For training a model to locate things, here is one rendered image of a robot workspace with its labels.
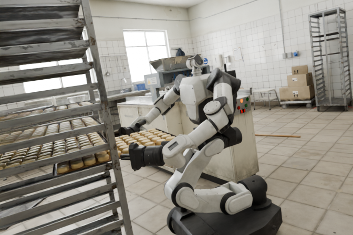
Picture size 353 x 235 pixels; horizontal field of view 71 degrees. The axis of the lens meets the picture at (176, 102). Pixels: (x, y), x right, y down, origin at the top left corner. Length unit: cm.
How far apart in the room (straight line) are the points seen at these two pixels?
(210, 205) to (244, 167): 86
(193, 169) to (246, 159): 101
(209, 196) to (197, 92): 65
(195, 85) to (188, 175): 52
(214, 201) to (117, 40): 496
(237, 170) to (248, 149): 23
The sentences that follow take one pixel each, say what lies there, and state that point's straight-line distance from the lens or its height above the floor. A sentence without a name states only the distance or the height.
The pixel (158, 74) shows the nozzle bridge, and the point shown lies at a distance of 257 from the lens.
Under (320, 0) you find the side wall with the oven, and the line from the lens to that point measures 614.
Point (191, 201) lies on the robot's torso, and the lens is 152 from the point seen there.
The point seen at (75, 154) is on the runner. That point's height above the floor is 87.
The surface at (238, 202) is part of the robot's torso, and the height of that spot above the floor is 29.
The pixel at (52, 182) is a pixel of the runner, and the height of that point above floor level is 78.
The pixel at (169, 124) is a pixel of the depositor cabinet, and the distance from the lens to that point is 265.
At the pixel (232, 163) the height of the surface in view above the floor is 28.
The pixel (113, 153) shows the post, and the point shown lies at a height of 84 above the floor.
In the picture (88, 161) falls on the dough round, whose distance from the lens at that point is 119.
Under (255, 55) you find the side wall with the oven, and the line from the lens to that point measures 662.
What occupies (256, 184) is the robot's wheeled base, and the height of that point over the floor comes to 33.
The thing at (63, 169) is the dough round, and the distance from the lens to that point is 119.
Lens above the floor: 114
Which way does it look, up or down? 7 degrees down
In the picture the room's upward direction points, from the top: 9 degrees counter-clockwise
